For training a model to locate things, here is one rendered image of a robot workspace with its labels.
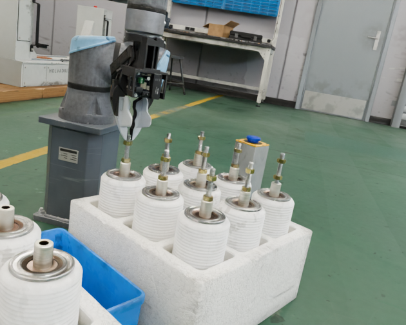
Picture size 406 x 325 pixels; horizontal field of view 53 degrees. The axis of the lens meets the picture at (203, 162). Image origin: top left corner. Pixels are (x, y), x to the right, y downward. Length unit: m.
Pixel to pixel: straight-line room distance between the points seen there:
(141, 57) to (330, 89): 5.20
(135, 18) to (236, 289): 0.53
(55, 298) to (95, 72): 0.73
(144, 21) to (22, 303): 0.52
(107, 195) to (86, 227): 0.08
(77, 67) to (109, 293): 0.60
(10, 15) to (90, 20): 1.31
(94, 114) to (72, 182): 0.20
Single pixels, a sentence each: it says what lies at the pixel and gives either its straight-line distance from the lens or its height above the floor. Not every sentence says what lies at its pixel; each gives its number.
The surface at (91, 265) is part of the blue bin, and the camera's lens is 0.86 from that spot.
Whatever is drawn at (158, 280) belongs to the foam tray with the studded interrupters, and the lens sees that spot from 0.75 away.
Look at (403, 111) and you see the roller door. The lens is 6.00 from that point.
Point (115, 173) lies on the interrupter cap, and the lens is 0.89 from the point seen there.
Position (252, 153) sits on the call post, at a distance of 1.11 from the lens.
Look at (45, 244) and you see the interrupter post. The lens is 0.54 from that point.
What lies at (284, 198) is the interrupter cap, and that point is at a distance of 0.91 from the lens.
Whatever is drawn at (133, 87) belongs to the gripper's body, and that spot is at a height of 0.45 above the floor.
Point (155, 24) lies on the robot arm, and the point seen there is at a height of 0.57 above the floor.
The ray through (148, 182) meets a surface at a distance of 0.94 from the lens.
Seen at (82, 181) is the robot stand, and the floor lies 0.14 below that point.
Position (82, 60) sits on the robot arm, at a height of 0.46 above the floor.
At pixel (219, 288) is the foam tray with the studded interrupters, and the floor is 0.15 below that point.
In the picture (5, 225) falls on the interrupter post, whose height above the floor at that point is 0.26.
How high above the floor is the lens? 0.53
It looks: 15 degrees down
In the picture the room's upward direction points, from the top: 9 degrees clockwise
